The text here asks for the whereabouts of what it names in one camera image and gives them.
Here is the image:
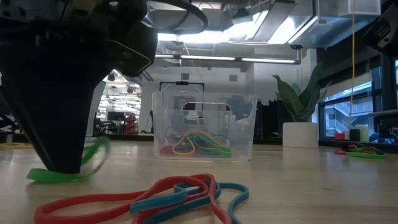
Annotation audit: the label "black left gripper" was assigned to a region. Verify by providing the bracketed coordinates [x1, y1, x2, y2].
[0, 0, 150, 174]

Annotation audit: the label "yellow rubber band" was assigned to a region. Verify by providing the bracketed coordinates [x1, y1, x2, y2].
[0, 142, 34, 150]

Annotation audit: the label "rubber bands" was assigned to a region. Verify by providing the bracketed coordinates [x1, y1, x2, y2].
[159, 126, 187, 156]

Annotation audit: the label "wide black rubber band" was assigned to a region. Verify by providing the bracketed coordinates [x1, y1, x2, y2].
[366, 145, 387, 156]

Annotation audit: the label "colourful bands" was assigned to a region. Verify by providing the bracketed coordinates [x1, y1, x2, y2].
[171, 128, 231, 156]

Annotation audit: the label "teal rubber band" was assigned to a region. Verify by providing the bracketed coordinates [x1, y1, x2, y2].
[129, 181, 250, 224]

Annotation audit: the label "clear plastic bin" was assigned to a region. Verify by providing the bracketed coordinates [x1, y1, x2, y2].
[151, 90, 258, 162]

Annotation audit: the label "black pole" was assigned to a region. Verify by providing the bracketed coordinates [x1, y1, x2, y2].
[381, 52, 398, 138]

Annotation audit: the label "black background monitor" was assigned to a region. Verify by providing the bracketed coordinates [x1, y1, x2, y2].
[107, 111, 125, 122]

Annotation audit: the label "red background machine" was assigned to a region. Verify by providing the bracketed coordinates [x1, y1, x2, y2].
[124, 114, 138, 135]

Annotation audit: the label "pale green cup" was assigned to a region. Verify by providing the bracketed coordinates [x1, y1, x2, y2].
[355, 124, 370, 142]

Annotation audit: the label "blue object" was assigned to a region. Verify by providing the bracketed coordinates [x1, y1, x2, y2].
[369, 131, 398, 144]

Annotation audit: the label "person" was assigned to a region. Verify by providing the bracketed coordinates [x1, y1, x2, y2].
[173, 95, 191, 125]

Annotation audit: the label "snake plant in white pot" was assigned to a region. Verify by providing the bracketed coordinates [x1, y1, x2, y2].
[272, 61, 332, 149]

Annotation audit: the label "long ceiling light bar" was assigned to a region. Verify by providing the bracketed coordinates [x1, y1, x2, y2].
[154, 54, 302, 65]

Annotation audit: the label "silver rectangular air duct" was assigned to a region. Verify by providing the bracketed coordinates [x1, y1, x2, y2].
[287, 0, 382, 50]

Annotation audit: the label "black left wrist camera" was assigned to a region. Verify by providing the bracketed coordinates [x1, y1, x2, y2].
[108, 21, 159, 78]

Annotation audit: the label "black gantry frame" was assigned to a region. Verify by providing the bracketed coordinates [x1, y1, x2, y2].
[159, 80, 205, 93]

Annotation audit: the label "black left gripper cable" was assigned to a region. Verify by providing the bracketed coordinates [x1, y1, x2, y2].
[144, 0, 208, 35]

